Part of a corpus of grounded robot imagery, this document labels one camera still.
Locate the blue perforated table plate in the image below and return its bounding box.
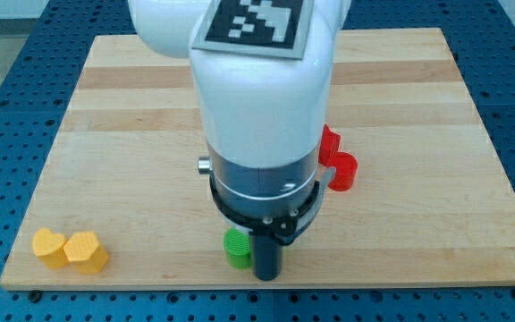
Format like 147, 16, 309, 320
0, 1, 515, 321

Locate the red angular block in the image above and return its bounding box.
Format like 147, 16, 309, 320
318, 124, 341, 165

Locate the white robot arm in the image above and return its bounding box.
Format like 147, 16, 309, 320
128, 0, 350, 281

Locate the wooden board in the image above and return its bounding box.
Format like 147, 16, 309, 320
0, 28, 515, 291

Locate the yellow hexagon block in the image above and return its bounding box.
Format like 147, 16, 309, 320
63, 231, 109, 275

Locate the green circle block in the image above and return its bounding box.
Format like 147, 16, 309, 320
223, 228, 251, 269

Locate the grey black end effector mount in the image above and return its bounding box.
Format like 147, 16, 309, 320
207, 141, 336, 246

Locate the black white fiducial marker tag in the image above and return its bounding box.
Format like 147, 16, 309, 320
191, 0, 314, 60

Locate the red cylinder block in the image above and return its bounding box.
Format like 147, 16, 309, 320
328, 151, 359, 191

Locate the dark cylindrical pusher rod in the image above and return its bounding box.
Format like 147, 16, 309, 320
250, 234, 282, 281

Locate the yellow heart block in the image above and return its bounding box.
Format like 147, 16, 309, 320
31, 227, 69, 269

